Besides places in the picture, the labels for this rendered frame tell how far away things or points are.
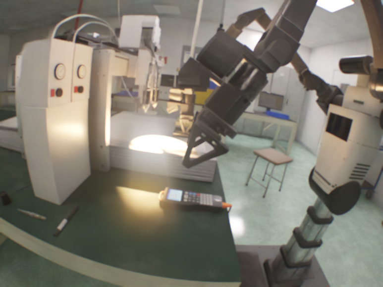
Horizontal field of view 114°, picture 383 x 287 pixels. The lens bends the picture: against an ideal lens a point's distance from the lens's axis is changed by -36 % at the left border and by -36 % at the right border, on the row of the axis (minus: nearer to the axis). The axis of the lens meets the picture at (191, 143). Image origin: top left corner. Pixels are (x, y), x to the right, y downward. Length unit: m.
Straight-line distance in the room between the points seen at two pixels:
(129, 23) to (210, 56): 0.65
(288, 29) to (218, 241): 0.50
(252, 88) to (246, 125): 4.53
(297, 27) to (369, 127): 0.45
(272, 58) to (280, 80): 4.69
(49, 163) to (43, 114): 0.13
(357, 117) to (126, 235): 0.77
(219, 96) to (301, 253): 0.82
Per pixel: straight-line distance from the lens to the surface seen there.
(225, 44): 0.33
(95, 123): 0.75
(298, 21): 0.38
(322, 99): 0.95
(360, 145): 0.71
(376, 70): 0.59
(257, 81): 0.33
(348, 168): 0.73
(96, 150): 0.78
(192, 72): 0.32
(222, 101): 0.31
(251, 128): 4.91
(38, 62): 0.55
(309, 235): 0.92
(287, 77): 5.10
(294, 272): 1.10
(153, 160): 0.75
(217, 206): 0.61
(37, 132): 0.57
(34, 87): 0.56
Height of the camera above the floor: 1.13
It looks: 18 degrees down
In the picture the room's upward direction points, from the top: 8 degrees clockwise
